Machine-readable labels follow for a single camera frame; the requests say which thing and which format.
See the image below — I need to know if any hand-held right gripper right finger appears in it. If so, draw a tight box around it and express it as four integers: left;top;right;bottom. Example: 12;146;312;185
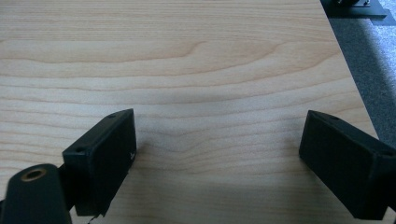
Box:
298;109;396;221

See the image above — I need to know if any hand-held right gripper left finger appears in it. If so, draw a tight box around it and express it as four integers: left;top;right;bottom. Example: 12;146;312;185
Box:
62;108;137;217

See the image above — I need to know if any black metal stand base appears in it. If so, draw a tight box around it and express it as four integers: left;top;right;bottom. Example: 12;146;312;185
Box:
319;0;396;26

